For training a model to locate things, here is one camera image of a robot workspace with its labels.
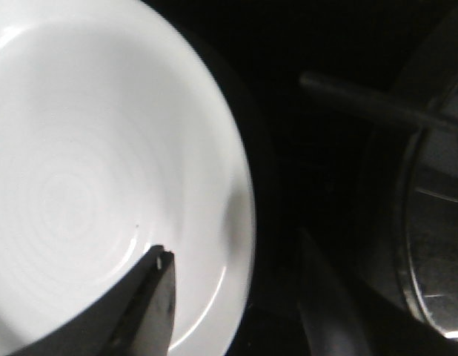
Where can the white plate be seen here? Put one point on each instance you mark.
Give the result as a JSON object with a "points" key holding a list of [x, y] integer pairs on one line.
{"points": [[114, 136]]}

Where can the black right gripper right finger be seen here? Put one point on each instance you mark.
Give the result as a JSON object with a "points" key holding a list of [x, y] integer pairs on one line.
{"points": [[341, 315]]}

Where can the black glass cooktop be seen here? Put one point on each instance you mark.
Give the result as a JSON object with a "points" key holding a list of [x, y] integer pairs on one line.
{"points": [[306, 158]]}

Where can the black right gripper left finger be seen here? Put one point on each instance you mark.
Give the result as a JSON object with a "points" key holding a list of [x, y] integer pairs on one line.
{"points": [[134, 317]]}

